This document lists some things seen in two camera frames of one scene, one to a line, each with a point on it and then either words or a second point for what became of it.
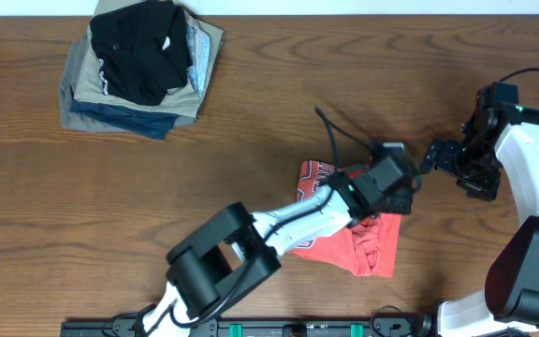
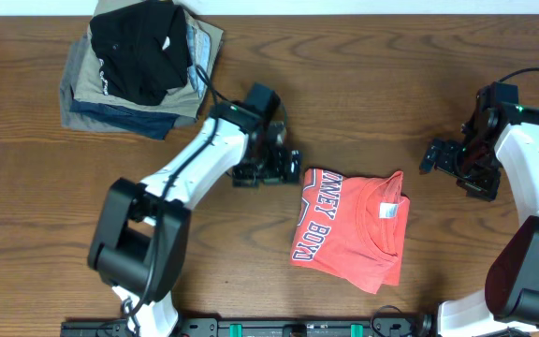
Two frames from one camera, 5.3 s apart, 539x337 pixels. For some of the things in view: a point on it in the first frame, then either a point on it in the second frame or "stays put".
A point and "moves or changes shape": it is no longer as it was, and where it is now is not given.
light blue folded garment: x=199 y=47 stays put
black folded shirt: x=143 y=51 stays put
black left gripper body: x=402 y=205 to x=271 y=168
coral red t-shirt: x=369 y=249 moves or changes shape
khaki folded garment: x=182 y=101 stays put
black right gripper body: x=474 y=169 stays put
